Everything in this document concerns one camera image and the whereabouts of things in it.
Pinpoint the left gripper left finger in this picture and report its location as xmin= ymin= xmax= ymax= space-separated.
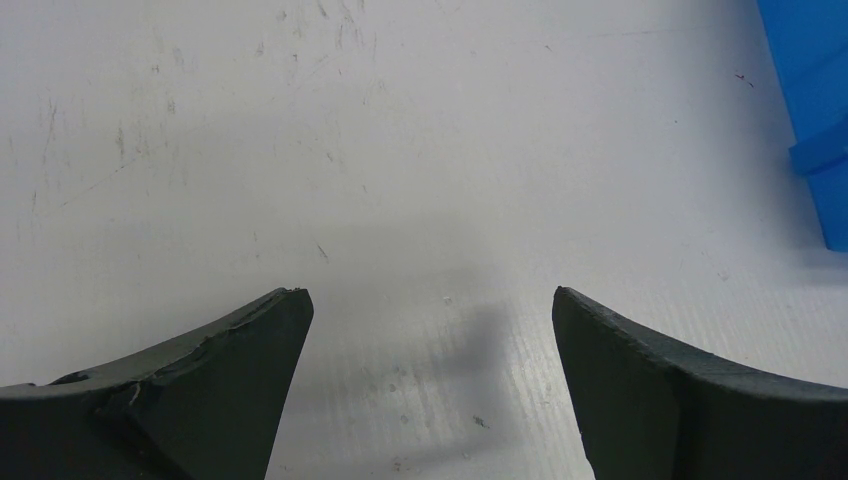
xmin=1 ymin=288 xmax=314 ymax=479

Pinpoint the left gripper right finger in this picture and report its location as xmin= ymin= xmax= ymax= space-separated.
xmin=552 ymin=287 xmax=847 ymax=479

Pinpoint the blue plastic bin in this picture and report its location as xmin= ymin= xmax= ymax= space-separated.
xmin=758 ymin=0 xmax=847 ymax=252

